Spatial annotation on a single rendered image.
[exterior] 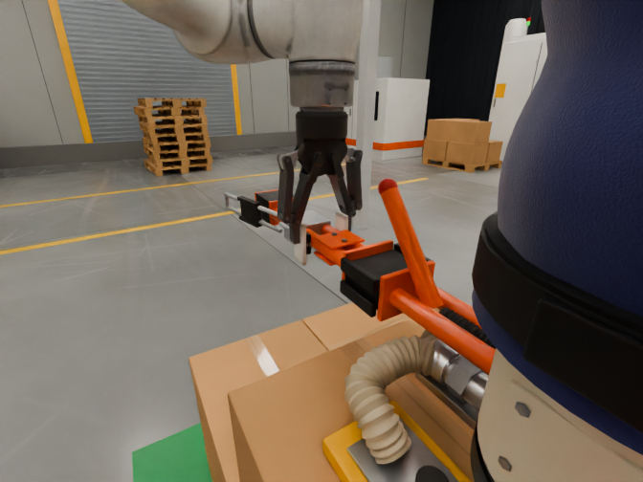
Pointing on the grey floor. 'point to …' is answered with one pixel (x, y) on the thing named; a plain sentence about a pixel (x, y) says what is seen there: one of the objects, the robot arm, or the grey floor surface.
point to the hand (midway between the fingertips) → (321, 241)
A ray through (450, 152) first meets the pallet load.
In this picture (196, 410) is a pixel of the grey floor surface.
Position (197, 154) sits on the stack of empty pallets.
